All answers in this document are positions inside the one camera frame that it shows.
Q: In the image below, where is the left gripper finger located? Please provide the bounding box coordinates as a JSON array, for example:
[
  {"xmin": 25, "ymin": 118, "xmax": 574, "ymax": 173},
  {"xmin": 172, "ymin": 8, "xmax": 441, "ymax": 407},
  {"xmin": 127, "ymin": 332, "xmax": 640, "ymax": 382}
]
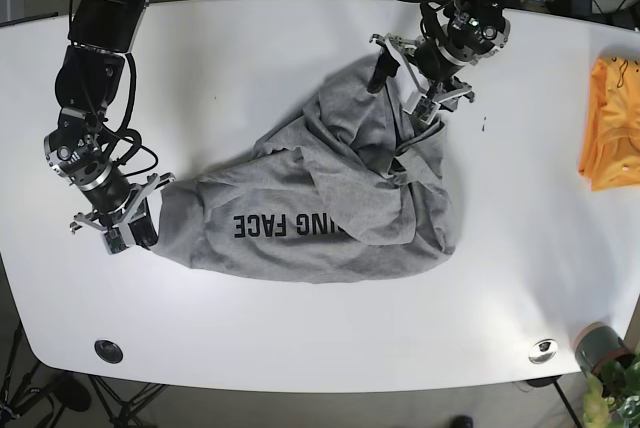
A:
[
  {"xmin": 368, "ymin": 33, "xmax": 426, "ymax": 97},
  {"xmin": 405, "ymin": 78, "xmax": 475, "ymax": 124}
]

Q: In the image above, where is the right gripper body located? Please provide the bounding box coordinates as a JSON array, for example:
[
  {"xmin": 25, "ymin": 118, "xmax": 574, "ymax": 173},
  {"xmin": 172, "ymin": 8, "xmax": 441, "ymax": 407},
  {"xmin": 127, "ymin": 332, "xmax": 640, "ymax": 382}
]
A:
[{"xmin": 45, "ymin": 133, "xmax": 133, "ymax": 229}]

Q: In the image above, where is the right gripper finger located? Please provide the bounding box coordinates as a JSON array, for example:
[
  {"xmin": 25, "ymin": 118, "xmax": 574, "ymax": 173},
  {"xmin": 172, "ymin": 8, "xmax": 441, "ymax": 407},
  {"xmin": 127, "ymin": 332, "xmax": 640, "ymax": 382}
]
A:
[
  {"xmin": 69, "ymin": 210, "xmax": 136, "ymax": 255},
  {"xmin": 120, "ymin": 172, "xmax": 176, "ymax": 249}
]

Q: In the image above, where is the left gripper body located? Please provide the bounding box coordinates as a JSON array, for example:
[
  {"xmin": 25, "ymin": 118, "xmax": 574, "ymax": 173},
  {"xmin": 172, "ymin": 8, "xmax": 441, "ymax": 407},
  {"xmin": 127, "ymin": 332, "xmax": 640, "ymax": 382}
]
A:
[{"xmin": 410, "ymin": 8, "xmax": 510, "ymax": 83}]

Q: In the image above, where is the grey T-shirt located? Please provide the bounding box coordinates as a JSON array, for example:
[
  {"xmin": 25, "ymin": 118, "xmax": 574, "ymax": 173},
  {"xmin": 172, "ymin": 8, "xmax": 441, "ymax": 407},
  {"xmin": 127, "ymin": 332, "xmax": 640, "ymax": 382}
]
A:
[{"xmin": 153, "ymin": 56, "xmax": 459, "ymax": 284}]

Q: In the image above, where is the orange yellow T-shirt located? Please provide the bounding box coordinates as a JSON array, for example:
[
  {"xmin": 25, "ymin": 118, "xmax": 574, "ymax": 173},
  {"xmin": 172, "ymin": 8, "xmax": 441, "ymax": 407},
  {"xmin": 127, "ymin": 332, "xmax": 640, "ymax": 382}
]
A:
[{"xmin": 578, "ymin": 57, "xmax": 639, "ymax": 191}]

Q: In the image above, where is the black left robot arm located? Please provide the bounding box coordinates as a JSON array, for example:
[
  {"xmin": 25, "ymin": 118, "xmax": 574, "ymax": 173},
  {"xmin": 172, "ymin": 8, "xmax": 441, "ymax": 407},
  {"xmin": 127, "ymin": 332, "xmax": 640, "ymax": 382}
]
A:
[{"xmin": 367, "ymin": 0, "xmax": 511, "ymax": 125}]

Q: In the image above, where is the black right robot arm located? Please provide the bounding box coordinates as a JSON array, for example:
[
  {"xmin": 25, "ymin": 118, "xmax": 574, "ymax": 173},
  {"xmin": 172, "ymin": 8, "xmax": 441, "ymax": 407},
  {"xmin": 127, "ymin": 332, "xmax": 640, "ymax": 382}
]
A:
[{"xmin": 44, "ymin": 0, "xmax": 174, "ymax": 254}]

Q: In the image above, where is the black table grommet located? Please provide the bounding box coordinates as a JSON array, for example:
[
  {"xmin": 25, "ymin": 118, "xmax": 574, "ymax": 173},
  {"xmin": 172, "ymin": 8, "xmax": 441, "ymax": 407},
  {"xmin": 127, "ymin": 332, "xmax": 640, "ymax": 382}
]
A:
[{"xmin": 94, "ymin": 339, "xmax": 124, "ymax": 364}]

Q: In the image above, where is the silver table grommet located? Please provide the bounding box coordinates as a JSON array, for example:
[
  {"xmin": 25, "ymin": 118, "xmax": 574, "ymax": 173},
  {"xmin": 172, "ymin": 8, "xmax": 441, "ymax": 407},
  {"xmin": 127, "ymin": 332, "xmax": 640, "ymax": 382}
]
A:
[{"xmin": 528, "ymin": 339, "xmax": 558, "ymax": 364}]

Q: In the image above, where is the grey plant pot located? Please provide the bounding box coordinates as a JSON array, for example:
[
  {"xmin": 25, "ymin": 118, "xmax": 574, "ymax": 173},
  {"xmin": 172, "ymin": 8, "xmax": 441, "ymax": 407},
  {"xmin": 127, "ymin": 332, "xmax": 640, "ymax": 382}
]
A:
[{"xmin": 573, "ymin": 322, "xmax": 635, "ymax": 375}]

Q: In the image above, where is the green potted plant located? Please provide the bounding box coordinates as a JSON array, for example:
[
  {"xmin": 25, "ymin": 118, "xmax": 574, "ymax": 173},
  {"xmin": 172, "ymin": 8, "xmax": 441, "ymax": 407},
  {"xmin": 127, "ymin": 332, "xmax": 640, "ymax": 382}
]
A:
[{"xmin": 583, "ymin": 353, "xmax": 639, "ymax": 428}]

